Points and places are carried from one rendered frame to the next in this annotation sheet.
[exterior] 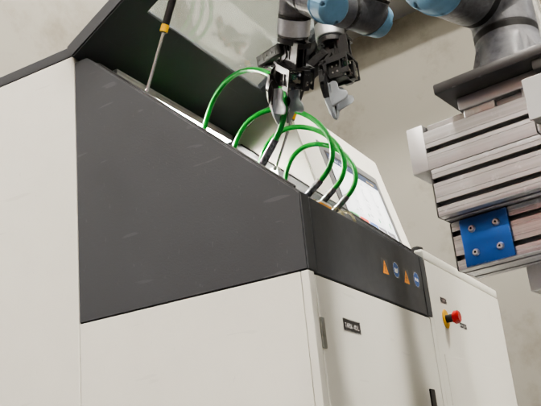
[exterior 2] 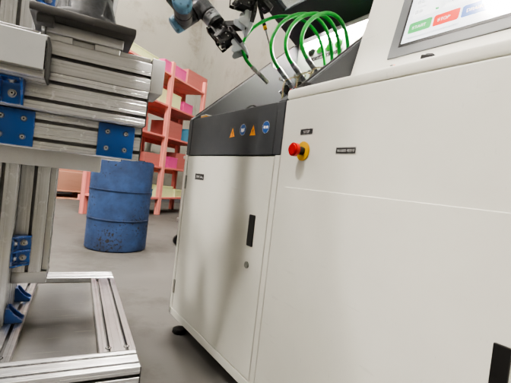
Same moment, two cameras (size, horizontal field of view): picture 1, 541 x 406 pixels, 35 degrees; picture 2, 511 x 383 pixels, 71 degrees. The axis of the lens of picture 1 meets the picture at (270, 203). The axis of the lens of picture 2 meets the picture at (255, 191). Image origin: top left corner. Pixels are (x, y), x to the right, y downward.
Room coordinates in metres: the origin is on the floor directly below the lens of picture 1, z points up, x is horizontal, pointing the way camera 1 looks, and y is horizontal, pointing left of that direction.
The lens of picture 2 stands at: (2.64, -1.35, 0.70)
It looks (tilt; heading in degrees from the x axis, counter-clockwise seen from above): 1 degrees down; 118
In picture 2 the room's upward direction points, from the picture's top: 7 degrees clockwise
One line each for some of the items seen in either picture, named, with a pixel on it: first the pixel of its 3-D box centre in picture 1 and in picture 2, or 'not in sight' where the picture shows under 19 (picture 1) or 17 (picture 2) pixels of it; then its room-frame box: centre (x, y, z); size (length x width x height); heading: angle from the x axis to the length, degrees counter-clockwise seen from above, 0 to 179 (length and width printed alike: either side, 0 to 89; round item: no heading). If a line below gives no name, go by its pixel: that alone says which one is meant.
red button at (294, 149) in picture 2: (452, 317); (297, 150); (2.28, -0.46, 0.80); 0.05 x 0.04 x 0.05; 152
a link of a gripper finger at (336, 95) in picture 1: (336, 97); (240, 24); (1.88, -0.19, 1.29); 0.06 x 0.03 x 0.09; 62
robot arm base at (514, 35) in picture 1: (510, 58); not in sight; (1.38, -0.46, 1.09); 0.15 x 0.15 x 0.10
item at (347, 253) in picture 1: (366, 265); (230, 134); (1.91, -0.21, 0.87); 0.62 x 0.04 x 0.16; 152
